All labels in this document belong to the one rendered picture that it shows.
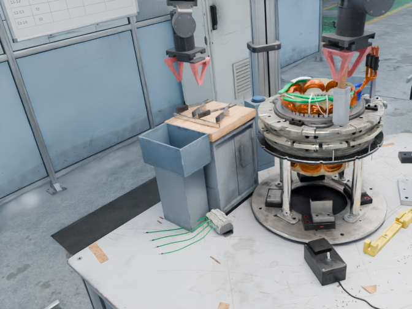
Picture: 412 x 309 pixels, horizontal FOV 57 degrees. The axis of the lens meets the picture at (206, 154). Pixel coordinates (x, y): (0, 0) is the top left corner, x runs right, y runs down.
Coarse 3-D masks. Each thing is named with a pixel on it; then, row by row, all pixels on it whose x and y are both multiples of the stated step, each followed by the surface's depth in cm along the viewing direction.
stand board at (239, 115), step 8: (208, 104) 121; (216, 104) 120; (224, 104) 120; (184, 112) 118; (216, 112) 114; (232, 112) 113; (240, 112) 112; (248, 112) 111; (168, 120) 113; (176, 120) 112; (184, 120) 112; (208, 120) 110; (224, 120) 108; (232, 120) 108; (240, 120) 109; (248, 120) 112; (192, 128) 106; (200, 128) 105; (208, 128) 104; (216, 128) 104; (224, 128) 104; (232, 128) 107; (216, 136) 102
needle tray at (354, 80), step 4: (300, 76) 137; (304, 76) 136; (308, 76) 136; (312, 76) 135; (316, 76) 135; (320, 76) 134; (324, 76) 133; (328, 76) 133; (352, 76) 130; (356, 76) 129; (360, 76) 129; (364, 76) 128; (348, 80) 131; (352, 80) 130; (356, 80) 130; (360, 80) 129; (368, 84) 129; (356, 88) 121; (364, 88) 120; (368, 88) 119; (364, 92) 120; (368, 92) 120
